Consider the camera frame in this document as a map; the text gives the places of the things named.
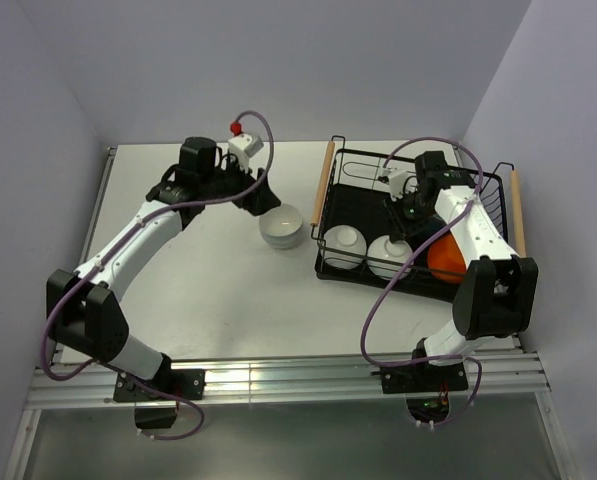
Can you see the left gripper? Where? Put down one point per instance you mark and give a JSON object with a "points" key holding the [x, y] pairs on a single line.
{"points": [[259, 200]]}

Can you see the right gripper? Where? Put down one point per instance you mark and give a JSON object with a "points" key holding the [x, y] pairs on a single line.
{"points": [[406, 229]]}

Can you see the orange bowl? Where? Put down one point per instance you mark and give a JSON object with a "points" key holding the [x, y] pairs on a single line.
{"points": [[445, 260]]}

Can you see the single white bowl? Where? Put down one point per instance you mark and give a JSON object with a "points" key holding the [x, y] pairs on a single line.
{"points": [[345, 247]]}

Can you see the blue ceramic bowl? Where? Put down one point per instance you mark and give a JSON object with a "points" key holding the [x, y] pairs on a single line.
{"points": [[435, 230]]}

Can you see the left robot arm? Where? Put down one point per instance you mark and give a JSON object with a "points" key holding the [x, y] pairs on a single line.
{"points": [[83, 306]]}

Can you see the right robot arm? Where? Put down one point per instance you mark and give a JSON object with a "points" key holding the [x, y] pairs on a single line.
{"points": [[496, 294]]}

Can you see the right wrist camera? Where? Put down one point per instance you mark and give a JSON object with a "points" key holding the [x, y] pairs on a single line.
{"points": [[396, 181]]}

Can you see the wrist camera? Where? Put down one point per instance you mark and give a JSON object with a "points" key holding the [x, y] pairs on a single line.
{"points": [[242, 146], [396, 181]]}

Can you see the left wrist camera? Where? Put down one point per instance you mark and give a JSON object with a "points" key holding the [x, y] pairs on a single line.
{"points": [[242, 146]]}

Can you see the black wire dish rack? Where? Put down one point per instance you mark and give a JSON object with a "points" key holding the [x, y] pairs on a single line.
{"points": [[355, 197]]}

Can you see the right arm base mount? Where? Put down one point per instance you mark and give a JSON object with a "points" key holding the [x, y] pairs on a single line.
{"points": [[434, 382]]}

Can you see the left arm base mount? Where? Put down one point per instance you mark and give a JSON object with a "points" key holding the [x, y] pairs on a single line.
{"points": [[157, 406]]}

